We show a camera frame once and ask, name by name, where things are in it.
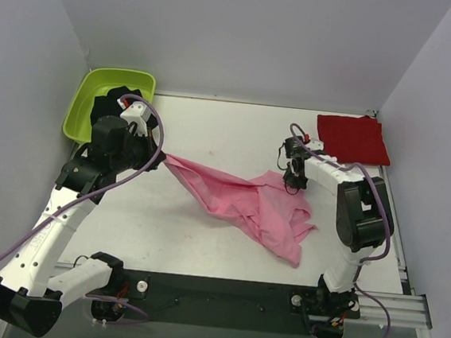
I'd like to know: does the aluminium extrusion rail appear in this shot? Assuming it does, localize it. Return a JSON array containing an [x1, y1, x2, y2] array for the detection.
[[357, 251, 433, 329]]

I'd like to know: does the green plastic basin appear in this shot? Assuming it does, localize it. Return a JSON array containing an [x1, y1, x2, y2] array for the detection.
[[62, 68, 156, 144]]

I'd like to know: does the black t shirt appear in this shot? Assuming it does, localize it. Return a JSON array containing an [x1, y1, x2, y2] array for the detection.
[[90, 86, 142, 125]]

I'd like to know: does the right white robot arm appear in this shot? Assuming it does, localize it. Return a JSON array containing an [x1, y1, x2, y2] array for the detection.
[[280, 135, 394, 313]]

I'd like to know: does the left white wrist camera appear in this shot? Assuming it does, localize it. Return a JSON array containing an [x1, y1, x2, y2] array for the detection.
[[119, 101, 152, 126]]

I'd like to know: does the pink t shirt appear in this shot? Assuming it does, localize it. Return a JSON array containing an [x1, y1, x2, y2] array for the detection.
[[165, 154, 316, 268]]

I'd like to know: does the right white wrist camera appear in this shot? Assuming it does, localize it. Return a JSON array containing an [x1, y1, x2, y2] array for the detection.
[[303, 134, 325, 153]]

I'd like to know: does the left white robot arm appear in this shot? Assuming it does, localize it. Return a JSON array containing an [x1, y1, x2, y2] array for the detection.
[[0, 116, 165, 337]]

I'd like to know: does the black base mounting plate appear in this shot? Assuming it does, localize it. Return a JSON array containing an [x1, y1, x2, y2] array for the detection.
[[87, 264, 363, 338]]

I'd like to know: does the red t shirt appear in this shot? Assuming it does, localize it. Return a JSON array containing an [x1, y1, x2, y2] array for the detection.
[[317, 115, 391, 166]]

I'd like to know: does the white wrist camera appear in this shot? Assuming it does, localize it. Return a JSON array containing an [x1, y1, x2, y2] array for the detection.
[[119, 101, 152, 126], [303, 134, 325, 153]]

